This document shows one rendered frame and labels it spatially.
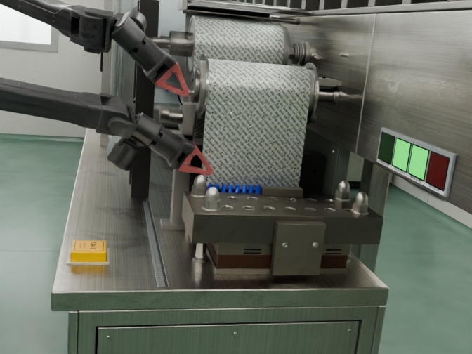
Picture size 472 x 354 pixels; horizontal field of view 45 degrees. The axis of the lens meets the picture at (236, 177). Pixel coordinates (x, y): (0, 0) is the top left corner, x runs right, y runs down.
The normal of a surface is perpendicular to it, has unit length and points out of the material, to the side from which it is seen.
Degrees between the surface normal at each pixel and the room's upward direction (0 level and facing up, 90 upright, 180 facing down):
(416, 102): 90
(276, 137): 90
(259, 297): 90
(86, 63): 90
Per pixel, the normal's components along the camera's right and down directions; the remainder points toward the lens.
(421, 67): -0.97, -0.04
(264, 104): 0.21, 0.25
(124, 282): 0.09, -0.97
